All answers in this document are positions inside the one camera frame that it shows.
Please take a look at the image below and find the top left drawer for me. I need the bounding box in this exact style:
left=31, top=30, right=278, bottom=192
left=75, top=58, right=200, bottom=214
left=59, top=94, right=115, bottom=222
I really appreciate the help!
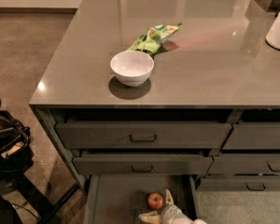
left=55, top=121, right=231, bottom=148

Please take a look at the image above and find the green snack bag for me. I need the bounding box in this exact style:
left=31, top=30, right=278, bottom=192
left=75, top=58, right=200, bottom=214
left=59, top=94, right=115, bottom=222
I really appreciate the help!
left=129, top=22, right=182, bottom=56

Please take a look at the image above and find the bottom right drawer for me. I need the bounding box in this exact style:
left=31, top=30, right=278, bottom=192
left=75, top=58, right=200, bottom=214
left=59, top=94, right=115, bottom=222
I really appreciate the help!
left=198, top=176, right=280, bottom=191

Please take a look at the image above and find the white bowl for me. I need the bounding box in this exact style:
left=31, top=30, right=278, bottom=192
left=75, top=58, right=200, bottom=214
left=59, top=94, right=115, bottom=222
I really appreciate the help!
left=110, top=50, right=154, bottom=87

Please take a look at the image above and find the open bottom left drawer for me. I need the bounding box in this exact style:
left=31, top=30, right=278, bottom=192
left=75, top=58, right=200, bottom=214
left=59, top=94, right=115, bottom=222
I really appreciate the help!
left=83, top=175, right=200, bottom=224

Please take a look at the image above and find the top right drawer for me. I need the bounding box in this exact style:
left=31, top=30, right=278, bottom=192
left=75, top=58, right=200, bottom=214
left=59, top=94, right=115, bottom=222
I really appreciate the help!
left=224, top=122, right=280, bottom=150

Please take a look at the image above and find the middle right drawer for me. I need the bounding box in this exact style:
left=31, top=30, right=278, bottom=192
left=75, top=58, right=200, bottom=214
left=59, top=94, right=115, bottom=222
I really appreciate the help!
left=208, top=154, right=280, bottom=175

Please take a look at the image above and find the grey counter cabinet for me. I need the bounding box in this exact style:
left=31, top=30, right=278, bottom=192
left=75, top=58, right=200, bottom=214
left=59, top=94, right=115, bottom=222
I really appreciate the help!
left=30, top=0, right=280, bottom=191

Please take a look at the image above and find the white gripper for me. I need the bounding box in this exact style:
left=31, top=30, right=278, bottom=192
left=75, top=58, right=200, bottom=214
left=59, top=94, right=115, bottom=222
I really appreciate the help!
left=138, top=189, right=192, bottom=224

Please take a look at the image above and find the red apple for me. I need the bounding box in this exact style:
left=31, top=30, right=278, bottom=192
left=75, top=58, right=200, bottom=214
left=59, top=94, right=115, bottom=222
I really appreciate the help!
left=147, top=192, right=163, bottom=210

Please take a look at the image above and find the middle left drawer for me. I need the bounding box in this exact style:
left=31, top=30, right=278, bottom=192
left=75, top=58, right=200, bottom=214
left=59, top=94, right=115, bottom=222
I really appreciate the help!
left=73, top=152, right=213, bottom=175

